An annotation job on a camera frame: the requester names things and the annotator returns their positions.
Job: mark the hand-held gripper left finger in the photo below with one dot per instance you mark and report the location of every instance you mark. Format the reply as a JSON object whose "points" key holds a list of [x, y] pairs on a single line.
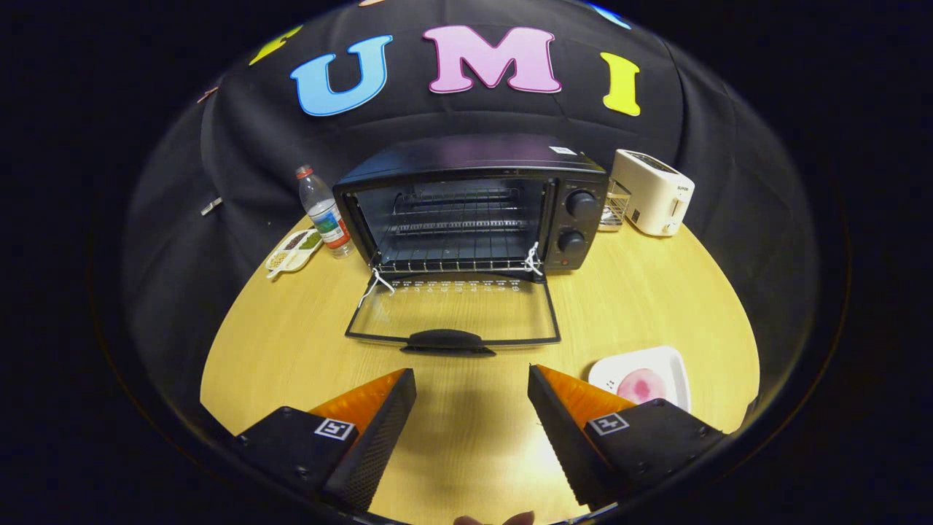
{"points": [[379, 445]]}

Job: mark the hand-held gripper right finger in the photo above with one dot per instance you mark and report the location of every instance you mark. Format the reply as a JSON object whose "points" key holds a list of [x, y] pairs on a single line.
{"points": [[565, 437]]}

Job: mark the pink round food slice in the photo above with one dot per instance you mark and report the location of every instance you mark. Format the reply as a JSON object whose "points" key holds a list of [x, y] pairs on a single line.
{"points": [[641, 386]]}

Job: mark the white square plate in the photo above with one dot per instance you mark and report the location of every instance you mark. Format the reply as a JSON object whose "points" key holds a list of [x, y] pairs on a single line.
{"points": [[670, 364]]}

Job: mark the black toaster oven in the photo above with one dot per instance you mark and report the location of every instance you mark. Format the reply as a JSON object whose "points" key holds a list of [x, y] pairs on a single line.
{"points": [[474, 157]]}

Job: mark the white toaster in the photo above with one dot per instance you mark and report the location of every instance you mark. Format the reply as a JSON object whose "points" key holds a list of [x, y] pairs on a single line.
{"points": [[652, 193]]}

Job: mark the white divided snack dish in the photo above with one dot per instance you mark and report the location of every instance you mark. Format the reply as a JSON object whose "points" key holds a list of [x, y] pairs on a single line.
{"points": [[291, 251]]}

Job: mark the clear plastic water bottle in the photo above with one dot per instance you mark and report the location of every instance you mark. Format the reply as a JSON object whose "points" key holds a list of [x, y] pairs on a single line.
{"points": [[324, 211]]}

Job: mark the silver cloth clip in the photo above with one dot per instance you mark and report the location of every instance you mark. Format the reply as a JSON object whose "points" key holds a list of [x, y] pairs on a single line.
{"points": [[211, 206]]}

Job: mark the pink cloth clip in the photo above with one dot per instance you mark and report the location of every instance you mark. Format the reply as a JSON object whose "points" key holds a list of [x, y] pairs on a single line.
{"points": [[208, 94]]}

